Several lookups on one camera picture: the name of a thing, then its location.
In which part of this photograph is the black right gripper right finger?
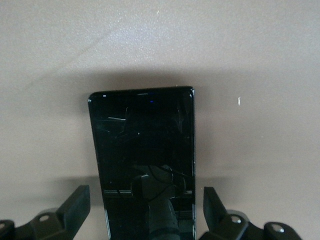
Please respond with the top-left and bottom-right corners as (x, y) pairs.
(196, 186), (304, 240)

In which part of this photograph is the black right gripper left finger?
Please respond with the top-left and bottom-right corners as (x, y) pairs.
(0, 184), (91, 240)

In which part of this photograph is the black smartphone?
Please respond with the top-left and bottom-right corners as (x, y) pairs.
(87, 86), (196, 240)

